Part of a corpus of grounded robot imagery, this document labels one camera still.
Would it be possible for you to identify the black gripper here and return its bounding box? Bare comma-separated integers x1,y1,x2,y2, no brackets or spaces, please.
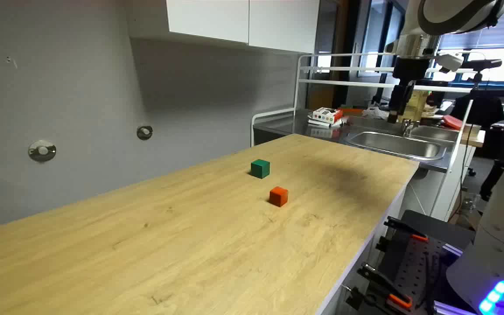
384,56,433,126

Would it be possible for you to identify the orange cube block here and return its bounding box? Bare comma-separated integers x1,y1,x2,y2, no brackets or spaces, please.
267,186,290,208

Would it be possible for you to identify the green cube block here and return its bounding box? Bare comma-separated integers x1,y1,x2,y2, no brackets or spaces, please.
248,158,271,180

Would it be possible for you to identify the stainless steel sink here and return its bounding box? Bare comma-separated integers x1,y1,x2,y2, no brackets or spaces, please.
344,128,449,163

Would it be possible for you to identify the red cloth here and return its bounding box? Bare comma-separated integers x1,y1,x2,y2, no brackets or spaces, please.
440,114,465,131

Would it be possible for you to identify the red and white box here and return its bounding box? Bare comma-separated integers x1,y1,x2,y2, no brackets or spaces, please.
309,105,346,128

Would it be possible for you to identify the black office chair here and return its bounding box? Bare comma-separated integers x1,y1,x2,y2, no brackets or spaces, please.
449,89,504,131

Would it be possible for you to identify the black orange bar clamp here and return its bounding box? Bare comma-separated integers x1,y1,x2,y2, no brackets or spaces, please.
344,263,416,313
381,215,430,245

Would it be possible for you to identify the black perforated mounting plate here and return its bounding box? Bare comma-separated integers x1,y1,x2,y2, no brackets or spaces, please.
372,208,475,315

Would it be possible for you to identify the black camera on tripod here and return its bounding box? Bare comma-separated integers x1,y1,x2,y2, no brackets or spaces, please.
458,58,504,89

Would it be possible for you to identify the white wall cabinet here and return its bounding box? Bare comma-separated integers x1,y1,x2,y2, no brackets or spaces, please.
164,0,321,54

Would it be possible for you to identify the small round wall fixture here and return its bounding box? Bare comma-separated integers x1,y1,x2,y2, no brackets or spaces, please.
134,124,153,142

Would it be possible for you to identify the large round wall fixture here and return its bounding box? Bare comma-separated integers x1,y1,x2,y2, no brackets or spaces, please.
26,138,57,163

